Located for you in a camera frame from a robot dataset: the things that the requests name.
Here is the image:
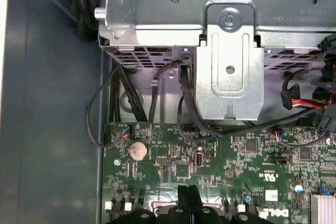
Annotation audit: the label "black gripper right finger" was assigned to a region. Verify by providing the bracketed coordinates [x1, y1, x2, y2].
[190, 185, 258, 224]

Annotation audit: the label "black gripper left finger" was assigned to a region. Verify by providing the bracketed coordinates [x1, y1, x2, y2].
[131, 185, 191, 224]

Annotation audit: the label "green motherboard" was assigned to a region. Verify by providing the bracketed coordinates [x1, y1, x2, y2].
[101, 121, 336, 224]

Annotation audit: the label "silver coin battery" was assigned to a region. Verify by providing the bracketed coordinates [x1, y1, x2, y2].
[128, 141, 150, 161]

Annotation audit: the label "silver chipset heatsink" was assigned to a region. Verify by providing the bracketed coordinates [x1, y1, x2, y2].
[310, 193, 336, 217]

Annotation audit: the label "silver drive cage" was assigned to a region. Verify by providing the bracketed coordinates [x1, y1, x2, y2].
[94, 0, 336, 121]

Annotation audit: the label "black PC case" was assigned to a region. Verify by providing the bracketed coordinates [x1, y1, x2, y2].
[0, 0, 336, 224]

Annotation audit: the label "black flat cable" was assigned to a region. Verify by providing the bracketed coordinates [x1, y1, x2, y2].
[178, 62, 218, 141]

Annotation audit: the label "black power connector coloured wires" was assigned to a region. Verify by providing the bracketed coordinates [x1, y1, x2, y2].
[280, 82, 330, 111]

